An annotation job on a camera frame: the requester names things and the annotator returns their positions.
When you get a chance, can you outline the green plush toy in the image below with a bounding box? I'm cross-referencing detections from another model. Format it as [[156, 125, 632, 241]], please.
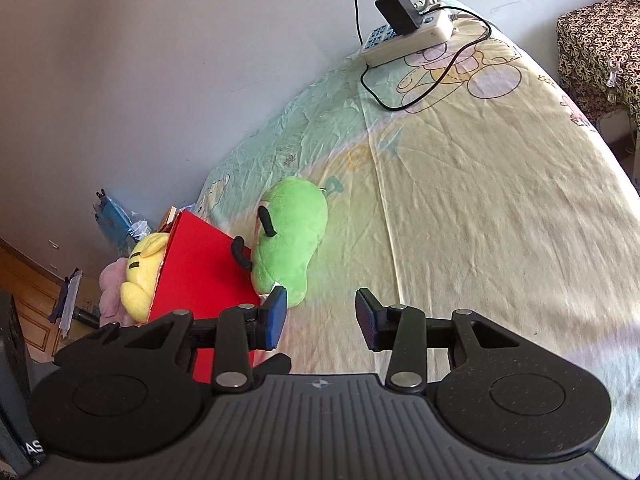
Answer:
[[231, 177, 328, 308]]

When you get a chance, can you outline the yellow tiger plush toy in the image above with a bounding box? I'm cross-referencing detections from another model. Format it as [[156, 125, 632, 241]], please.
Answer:
[[120, 232, 169, 324]]

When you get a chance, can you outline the mauve plush teddy bear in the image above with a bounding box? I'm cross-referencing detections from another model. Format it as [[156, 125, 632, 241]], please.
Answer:
[[99, 258, 134, 327]]

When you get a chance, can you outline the red cardboard box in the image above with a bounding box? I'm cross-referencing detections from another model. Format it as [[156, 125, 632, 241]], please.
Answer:
[[144, 212, 259, 388]]

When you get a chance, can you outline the orange book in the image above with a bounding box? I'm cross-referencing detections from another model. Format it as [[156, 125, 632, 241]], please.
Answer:
[[157, 206, 180, 233]]

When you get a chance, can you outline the wooden cabinet door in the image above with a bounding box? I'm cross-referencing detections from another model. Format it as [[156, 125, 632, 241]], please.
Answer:
[[1, 240, 92, 362]]

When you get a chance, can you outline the blue plastic bag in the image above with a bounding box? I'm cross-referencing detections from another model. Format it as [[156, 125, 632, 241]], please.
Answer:
[[93, 188, 151, 257]]

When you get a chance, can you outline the cartoon print bed sheet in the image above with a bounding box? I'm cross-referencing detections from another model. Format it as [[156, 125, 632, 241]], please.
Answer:
[[195, 2, 639, 477]]

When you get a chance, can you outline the white power strip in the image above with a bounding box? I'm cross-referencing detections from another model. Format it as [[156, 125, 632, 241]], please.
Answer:
[[360, 10, 454, 67]]

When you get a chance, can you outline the black power adapter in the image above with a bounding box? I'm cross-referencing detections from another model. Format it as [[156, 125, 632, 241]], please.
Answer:
[[374, 0, 422, 36]]

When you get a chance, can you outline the black charging cable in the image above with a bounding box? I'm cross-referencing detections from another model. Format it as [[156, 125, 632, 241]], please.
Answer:
[[349, 0, 494, 114]]

